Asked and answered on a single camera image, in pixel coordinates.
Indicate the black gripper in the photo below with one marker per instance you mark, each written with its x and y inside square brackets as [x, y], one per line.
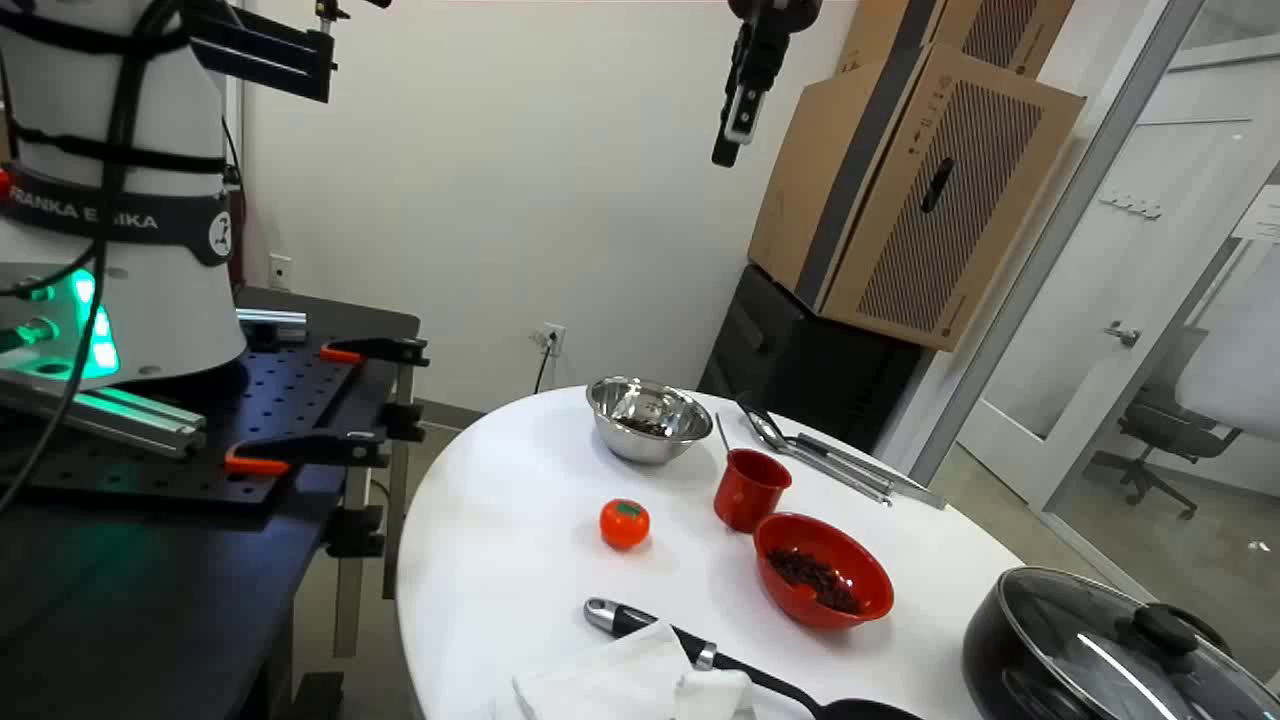
[780, 17]

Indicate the large brown cardboard box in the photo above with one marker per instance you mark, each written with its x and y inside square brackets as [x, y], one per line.
[934, 203]

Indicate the small brown cardboard box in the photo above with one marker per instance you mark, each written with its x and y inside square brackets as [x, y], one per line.
[1004, 26]

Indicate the stainless steel bowl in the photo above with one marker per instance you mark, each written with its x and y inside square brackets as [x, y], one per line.
[649, 427]

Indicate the metal kitchen tongs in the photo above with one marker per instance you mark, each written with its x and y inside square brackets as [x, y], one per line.
[835, 463]

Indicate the red plastic cup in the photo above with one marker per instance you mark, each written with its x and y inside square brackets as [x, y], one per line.
[749, 489]

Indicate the orange toy tomato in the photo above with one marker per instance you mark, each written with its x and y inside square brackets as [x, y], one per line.
[626, 527]

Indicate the short orange-tipped black clamp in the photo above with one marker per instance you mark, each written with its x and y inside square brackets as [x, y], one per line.
[383, 351]

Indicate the red bowl with dark food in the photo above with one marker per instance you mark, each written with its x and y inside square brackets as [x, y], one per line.
[826, 575]

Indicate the grey office chair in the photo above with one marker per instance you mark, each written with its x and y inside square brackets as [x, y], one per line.
[1172, 422]

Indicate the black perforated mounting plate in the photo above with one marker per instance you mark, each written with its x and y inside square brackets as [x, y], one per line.
[284, 401]

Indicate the long orange-tipped black clamp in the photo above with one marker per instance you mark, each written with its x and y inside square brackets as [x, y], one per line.
[313, 449]

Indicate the black pot with lid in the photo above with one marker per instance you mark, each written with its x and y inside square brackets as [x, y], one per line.
[995, 661]

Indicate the glass pan lid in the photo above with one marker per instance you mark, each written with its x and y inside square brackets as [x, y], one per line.
[1106, 675]

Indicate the black work table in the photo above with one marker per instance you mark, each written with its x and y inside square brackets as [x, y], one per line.
[145, 603]

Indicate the white wall outlet with plug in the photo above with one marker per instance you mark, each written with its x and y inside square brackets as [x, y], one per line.
[548, 339]

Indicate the grey metal door frame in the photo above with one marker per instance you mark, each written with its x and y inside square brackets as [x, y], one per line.
[1054, 227]

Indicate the black camera on mount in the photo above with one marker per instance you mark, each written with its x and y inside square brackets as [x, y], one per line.
[273, 48]

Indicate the aluminium profile rail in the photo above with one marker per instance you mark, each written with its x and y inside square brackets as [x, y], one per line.
[105, 411]

